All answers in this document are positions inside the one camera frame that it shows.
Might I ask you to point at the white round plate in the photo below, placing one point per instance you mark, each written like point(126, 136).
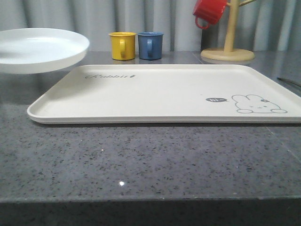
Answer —
point(40, 50)

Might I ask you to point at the silver metal fork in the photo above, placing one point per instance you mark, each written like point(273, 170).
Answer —
point(290, 82)

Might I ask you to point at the cream rabbit serving tray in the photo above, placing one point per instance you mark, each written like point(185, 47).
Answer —
point(166, 94)

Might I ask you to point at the blue enamel mug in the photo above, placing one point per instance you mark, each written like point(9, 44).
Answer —
point(150, 45)

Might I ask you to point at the yellow enamel mug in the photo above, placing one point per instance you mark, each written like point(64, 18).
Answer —
point(122, 45)

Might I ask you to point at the wooden mug tree stand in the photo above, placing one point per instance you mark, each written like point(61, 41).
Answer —
point(228, 52)

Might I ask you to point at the red enamel mug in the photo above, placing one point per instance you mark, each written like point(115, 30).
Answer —
point(209, 10)

